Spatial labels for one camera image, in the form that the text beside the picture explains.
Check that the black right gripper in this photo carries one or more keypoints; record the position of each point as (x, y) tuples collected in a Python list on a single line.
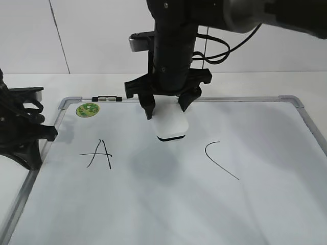
[(169, 74)]

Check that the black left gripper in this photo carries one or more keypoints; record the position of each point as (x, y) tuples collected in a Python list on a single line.
[(21, 129)]

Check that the white black whiteboard eraser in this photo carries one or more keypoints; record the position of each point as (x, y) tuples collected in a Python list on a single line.
[(168, 119)]

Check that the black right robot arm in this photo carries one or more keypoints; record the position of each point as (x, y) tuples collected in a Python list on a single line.
[(170, 46)]

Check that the black silver whiteboard hanger clip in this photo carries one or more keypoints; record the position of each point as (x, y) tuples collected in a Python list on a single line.
[(106, 98)]

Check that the round green magnet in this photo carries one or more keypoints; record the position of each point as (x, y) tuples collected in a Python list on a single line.
[(87, 110)]

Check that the white aluminium-framed whiteboard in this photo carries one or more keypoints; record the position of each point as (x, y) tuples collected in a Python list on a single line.
[(250, 170)]

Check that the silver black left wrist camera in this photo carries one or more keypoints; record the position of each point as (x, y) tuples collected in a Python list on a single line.
[(27, 94)]

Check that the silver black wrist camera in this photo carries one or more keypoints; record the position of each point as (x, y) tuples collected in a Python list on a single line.
[(141, 41), (27, 94)]

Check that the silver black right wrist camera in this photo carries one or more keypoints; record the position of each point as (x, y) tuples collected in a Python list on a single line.
[(141, 41)]

